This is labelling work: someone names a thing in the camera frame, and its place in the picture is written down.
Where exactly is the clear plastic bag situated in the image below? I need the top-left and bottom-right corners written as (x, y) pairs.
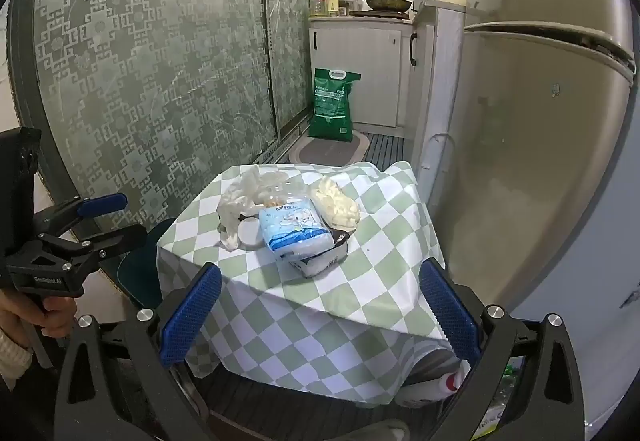
top-left (216, 168), bottom-right (311, 252)

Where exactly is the dark teal bin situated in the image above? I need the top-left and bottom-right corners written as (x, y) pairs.
top-left (117, 221), bottom-right (176, 312)

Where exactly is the patterned frosted glass door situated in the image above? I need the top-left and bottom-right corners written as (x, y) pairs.
top-left (262, 0), bottom-right (321, 132)
top-left (10, 0), bottom-right (278, 242)

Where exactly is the white plastic bottle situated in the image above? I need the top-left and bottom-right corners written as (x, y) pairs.
top-left (395, 356), bottom-right (471, 409)

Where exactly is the blue tissue pack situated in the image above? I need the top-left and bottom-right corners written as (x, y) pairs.
top-left (258, 201), bottom-right (336, 258)

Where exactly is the white kitchen cabinet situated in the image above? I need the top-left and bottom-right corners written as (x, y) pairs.
top-left (307, 0), bottom-right (468, 192)

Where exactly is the white round lid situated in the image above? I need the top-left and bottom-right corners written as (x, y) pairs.
top-left (236, 217), bottom-right (264, 249)

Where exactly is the green white checkered tablecloth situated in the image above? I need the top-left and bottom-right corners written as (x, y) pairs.
top-left (156, 161), bottom-right (446, 409)

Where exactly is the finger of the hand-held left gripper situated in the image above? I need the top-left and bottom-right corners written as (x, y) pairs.
top-left (30, 226), bottom-right (148, 272)
top-left (32, 194), bottom-right (128, 234)

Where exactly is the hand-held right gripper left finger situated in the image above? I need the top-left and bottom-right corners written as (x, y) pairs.
top-left (52, 262), bottom-right (223, 441)

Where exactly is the yellowish plastic bag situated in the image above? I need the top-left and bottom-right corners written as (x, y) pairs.
top-left (310, 176), bottom-right (362, 232)

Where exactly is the black and white carton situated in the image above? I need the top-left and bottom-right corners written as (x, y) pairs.
top-left (287, 228), bottom-right (351, 278)

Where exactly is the oval grey floor mat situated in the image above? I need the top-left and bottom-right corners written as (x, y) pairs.
top-left (288, 137), bottom-right (372, 168)

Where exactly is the beige refrigerator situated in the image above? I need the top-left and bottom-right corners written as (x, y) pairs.
top-left (415, 0), bottom-right (640, 422)

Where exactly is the green rice bag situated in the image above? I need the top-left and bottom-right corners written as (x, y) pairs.
top-left (307, 67), bottom-right (362, 142)

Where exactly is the person's left hand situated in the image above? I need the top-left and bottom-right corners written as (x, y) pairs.
top-left (0, 290), bottom-right (79, 339)

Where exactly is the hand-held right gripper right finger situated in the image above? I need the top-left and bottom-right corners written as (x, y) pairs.
top-left (419, 258), bottom-right (586, 441)

